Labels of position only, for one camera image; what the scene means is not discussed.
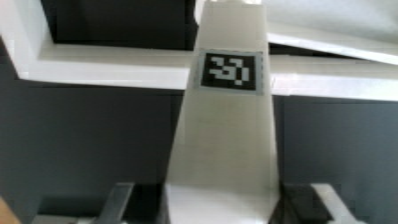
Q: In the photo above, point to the white front fence bar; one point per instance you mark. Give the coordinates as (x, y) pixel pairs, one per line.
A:
(306, 76)

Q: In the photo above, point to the white fence bar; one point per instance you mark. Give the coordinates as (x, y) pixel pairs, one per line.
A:
(306, 76)
(27, 38)

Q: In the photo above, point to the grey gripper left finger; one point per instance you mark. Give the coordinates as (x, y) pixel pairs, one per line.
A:
(114, 207)

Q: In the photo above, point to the white desk leg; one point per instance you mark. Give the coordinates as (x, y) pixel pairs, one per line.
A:
(222, 176)

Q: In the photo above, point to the white desk top tray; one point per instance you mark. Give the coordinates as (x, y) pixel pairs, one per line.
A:
(346, 27)

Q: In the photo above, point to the white left fence bar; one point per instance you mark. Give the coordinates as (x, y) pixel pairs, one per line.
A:
(27, 38)

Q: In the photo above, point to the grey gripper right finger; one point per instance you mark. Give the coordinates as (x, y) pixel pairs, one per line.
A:
(334, 204)

